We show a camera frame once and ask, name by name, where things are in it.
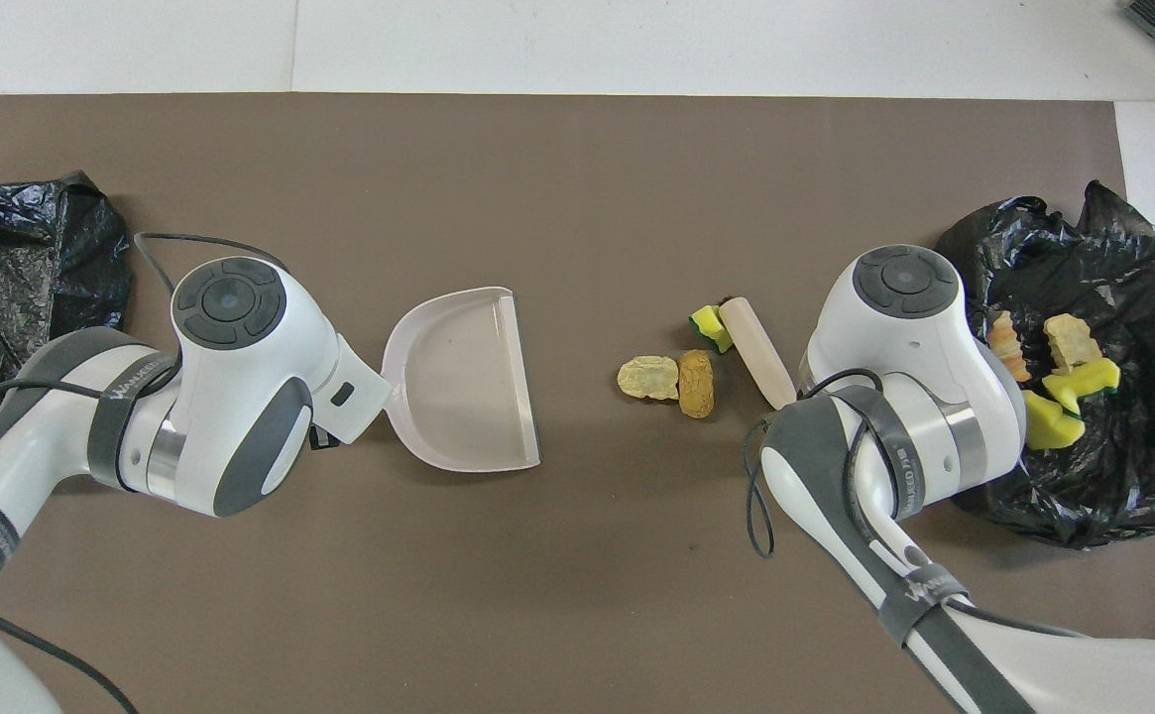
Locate brown table mat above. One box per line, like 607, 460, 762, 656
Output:
0, 93, 1155, 714

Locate beige hand brush black bristles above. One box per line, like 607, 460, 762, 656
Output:
718, 295, 798, 411

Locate black trash bag bin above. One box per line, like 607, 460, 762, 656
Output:
934, 180, 1155, 551
0, 171, 134, 437

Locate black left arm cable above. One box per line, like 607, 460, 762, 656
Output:
0, 231, 290, 714

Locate pale beige foam chunk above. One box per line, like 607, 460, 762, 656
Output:
1043, 313, 1103, 373
617, 355, 681, 402

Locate beige plastic dustpan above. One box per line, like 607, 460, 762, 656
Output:
382, 287, 543, 473

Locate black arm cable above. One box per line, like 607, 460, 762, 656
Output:
741, 369, 1094, 638
0, 231, 290, 714

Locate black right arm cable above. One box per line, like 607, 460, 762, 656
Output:
741, 369, 1094, 638

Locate orange-brown foam chunk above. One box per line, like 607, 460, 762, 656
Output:
677, 348, 717, 419

